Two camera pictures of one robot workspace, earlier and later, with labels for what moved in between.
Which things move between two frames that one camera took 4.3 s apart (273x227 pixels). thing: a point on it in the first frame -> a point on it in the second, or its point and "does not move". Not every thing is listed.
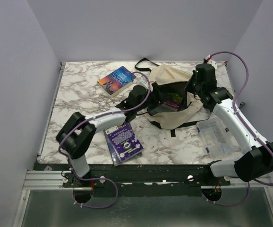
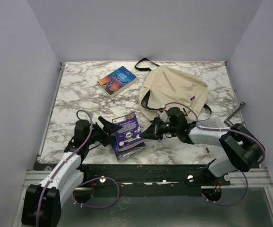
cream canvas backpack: (173, 105) does not move
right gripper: (189, 86) -> (153, 132)
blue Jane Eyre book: (115, 82) does not move
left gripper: (158, 99) -> (109, 127)
